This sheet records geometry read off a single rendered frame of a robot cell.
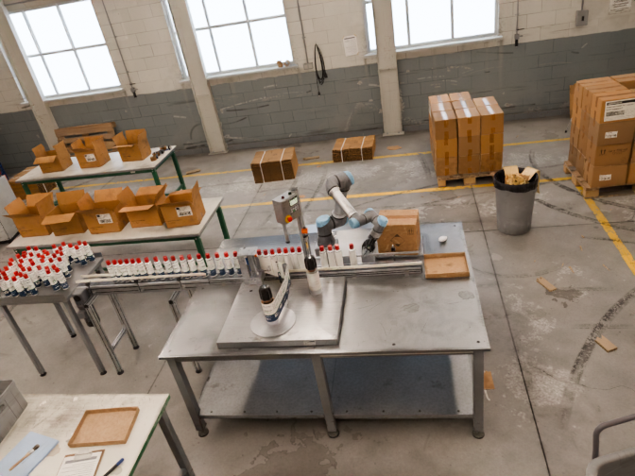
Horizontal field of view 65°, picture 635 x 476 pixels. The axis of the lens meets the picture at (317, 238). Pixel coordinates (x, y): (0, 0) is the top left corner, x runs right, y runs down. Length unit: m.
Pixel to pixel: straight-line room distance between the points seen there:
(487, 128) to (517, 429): 3.92
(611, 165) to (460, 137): 1.70
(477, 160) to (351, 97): 2.89
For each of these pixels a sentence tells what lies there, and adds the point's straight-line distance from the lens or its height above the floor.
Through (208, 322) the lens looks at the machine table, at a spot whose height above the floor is 0.83.
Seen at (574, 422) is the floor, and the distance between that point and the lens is 3.95.
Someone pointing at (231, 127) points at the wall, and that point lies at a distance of 9.39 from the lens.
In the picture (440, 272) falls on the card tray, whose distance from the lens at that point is 3.73.
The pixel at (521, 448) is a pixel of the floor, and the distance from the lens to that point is 3.76.
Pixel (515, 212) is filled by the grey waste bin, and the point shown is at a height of 0.28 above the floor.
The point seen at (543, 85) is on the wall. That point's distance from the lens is 9.03.
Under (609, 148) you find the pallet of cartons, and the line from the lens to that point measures 6.35.
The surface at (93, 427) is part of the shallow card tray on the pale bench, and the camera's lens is 3.38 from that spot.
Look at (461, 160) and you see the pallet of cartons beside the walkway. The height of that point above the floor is 0.34.
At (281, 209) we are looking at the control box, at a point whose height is 1.42.
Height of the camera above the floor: 2.99
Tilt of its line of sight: 30 degrees down
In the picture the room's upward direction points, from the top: 11 degrees counter-clockwise
